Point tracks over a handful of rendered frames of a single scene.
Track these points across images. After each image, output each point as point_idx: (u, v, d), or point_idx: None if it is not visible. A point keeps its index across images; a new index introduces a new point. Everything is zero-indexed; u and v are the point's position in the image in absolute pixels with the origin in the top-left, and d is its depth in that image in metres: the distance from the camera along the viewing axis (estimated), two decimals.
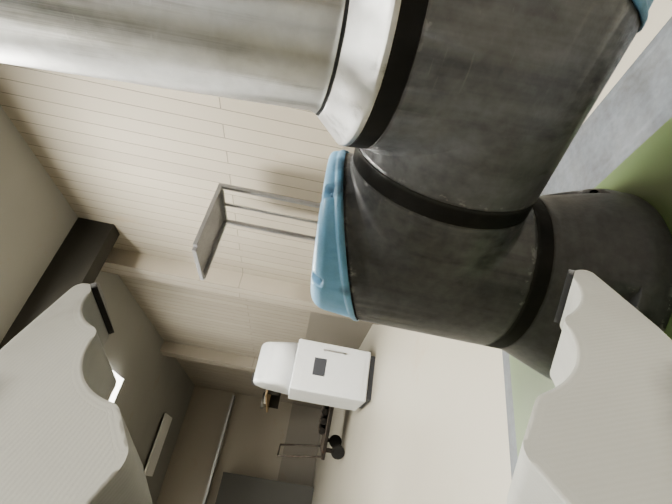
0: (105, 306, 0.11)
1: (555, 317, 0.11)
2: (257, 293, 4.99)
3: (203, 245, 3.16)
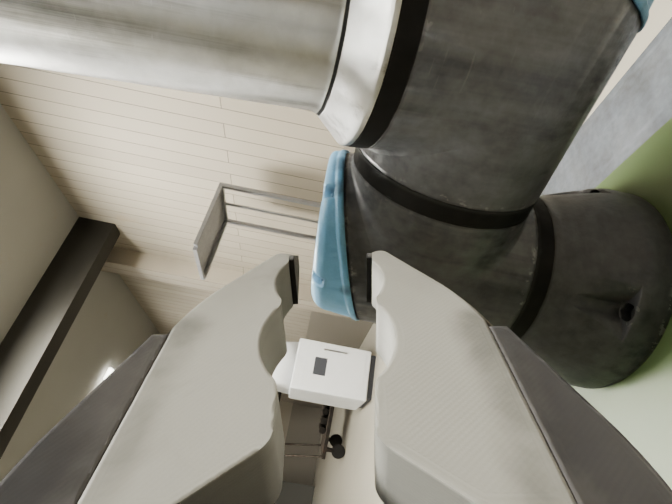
0: (296, 278, 0.12)
1: (366, 298, 0.12)
2: None
3: (204, 244, 3.16)
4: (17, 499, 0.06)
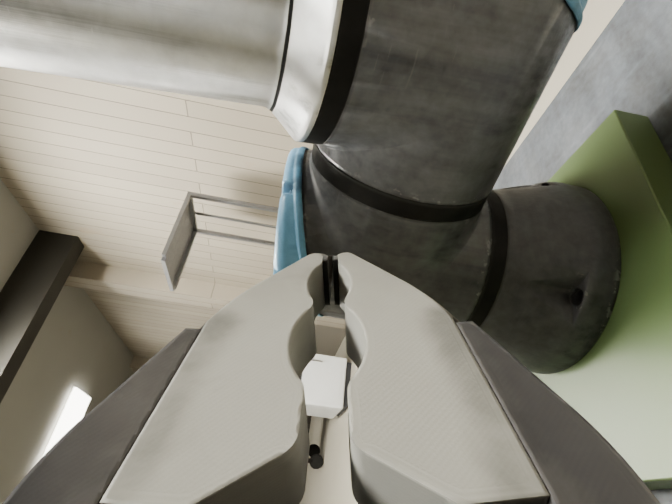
0: (329, 279, 0.12)
1: (334, 301, 0.12)
2: None
3: (172, 255, 3.09)
4: (51, 481, 0.06)
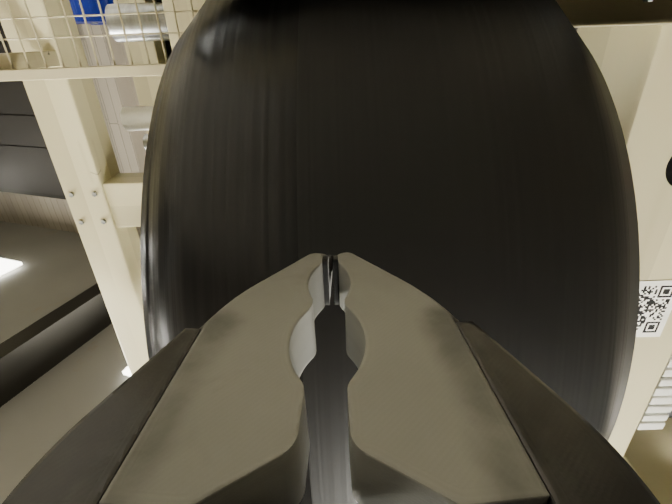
0: (329, 279, 0.12)
1: (334, 300, 0.12)
2: None
3: None
4: (51, 481, 0.06)
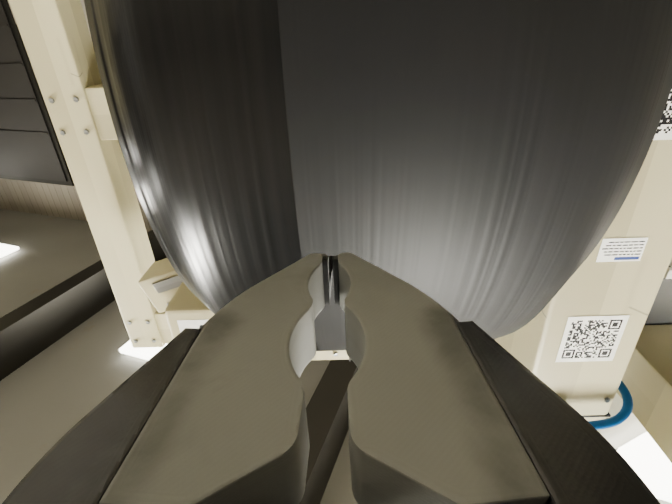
0: (329, 279, 0.12)
1: (334, 300, 0.12)
2: None
3: None
4: (51, 481, 0.06)
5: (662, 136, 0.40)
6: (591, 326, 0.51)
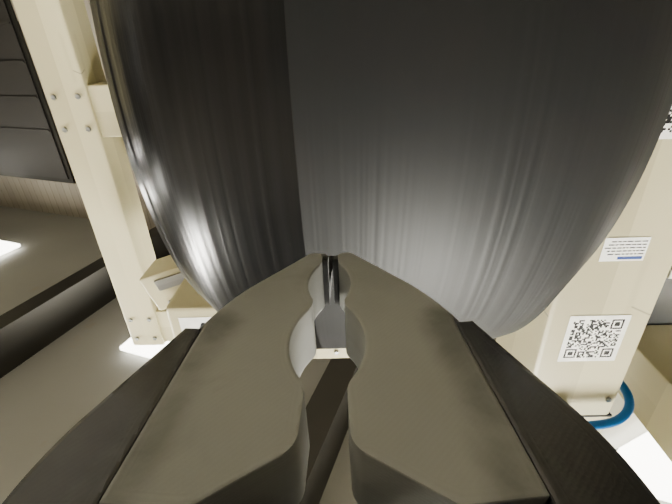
0: (329, 279, 0.12)
1: (334, 300, 0.12)
2: None
3: None
4: (51, 481, 0.06)
5: (666, 135, 0.39)
6: (593, 326, 0.51)
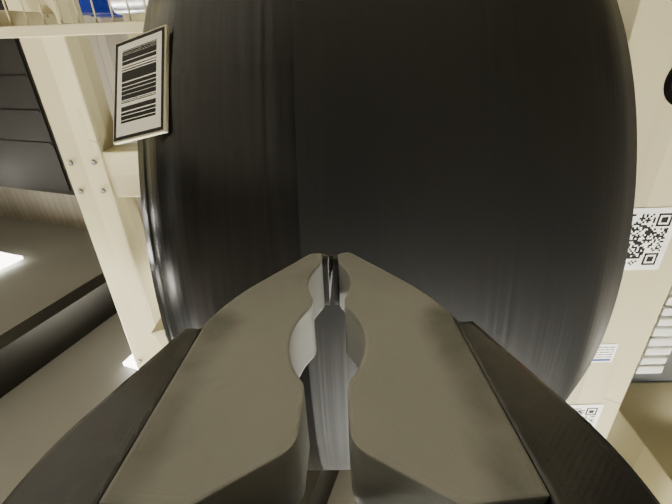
0: (329, 279, 0.12)
1: (334, 300, 0.12)
2: None
3: None
4: (51, 481, 0.06)
5: (627, 267, 0.45)
6: None
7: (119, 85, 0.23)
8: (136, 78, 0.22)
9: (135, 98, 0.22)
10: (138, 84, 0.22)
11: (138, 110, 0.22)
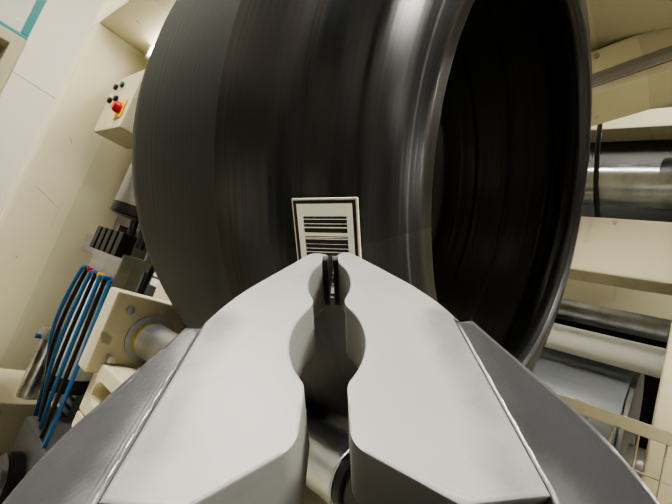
0: (329, 279, 0.12)
1: (334, 301, 0.12)
2: None
3: None
4: (51, 481, 0.06)
5: None
6: None
7: None
8: (330, 256, 0.23)
9: (329, 237, 0.23)
10: (327, 250, 0.23)
11: (324, 225, 0.23)
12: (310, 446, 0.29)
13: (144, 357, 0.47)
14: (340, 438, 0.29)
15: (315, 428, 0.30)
